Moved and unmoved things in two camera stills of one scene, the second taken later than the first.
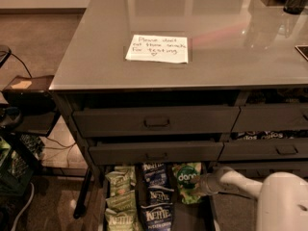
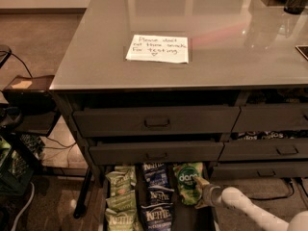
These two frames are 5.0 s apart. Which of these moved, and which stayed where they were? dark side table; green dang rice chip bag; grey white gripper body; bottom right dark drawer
Moved: grey white gripper body
Stayed: green dang rice chip bag; bottom right dark drawer; dark side table
